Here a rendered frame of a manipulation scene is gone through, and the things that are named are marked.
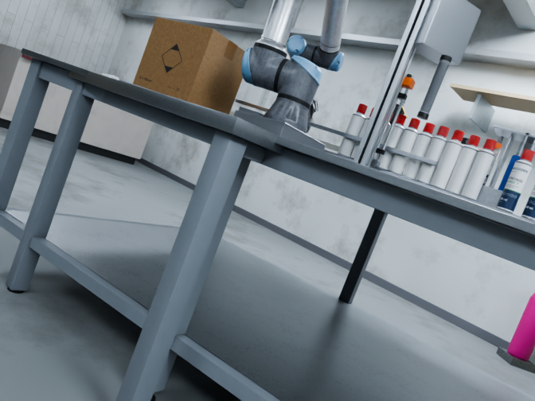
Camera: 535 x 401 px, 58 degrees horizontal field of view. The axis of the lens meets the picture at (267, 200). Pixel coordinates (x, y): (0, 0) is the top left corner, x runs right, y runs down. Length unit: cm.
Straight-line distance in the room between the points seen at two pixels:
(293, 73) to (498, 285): 345
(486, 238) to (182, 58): 120
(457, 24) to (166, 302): 125
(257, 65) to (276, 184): 444
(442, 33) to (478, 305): 334
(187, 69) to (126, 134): 562
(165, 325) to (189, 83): 88
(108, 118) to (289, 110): 575
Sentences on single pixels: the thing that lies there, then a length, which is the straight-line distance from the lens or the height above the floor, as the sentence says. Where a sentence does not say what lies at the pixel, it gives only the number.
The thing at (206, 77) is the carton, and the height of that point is 96.
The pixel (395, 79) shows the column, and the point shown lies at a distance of 167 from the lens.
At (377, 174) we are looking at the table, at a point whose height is 82.
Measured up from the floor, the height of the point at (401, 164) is 92.
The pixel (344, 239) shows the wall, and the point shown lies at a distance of 532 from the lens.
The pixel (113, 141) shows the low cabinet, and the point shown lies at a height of 25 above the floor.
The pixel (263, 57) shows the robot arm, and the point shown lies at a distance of 163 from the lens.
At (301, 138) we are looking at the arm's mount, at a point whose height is 87.
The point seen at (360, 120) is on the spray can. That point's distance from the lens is 182.
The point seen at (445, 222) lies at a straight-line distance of 108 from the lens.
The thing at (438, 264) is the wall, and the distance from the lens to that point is 485.
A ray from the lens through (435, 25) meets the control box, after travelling 171.
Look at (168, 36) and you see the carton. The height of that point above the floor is 106.
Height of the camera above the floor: 76
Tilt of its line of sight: 4 degrees down
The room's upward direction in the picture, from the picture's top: 21 degrees clockwise
